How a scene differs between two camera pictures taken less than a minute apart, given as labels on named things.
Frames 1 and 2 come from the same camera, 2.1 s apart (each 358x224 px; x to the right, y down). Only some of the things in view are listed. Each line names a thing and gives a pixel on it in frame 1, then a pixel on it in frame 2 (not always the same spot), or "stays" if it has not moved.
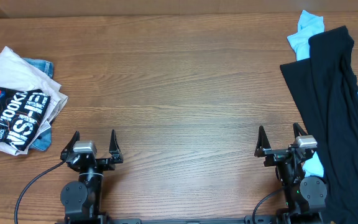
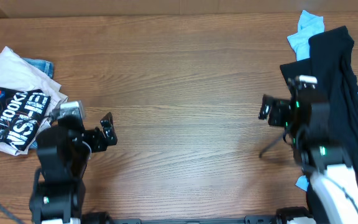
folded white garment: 9,69 stays
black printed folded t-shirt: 12,116 stays
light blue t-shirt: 309,27 stays
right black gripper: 276,155 to 278,106
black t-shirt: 345,126 stays
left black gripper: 109,164 to 100,144
